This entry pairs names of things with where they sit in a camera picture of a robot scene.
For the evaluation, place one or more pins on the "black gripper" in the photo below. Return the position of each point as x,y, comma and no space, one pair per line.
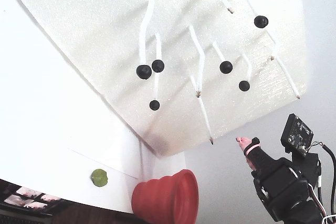
271,175

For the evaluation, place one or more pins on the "green leaf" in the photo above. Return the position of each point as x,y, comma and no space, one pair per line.
99,178

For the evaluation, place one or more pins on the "dark blueberry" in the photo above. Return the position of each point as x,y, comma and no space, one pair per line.
158,65
144,72
226,67
244,85
261,21
154,105

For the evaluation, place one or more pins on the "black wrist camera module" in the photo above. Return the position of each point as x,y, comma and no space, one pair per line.
296,132

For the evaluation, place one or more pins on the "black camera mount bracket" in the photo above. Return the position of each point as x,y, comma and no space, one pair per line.
309,166

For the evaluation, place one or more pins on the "silver laptop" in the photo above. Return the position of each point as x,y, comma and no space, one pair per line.
23,203

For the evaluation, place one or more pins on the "white foam board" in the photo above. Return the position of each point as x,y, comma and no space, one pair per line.
105,24

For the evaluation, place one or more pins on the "red collapsible cup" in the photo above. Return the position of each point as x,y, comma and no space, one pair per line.
165,200

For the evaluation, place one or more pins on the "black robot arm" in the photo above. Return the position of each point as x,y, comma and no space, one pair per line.
302,213

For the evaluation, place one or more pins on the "white paper sheet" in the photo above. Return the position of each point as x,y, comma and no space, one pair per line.
113,145

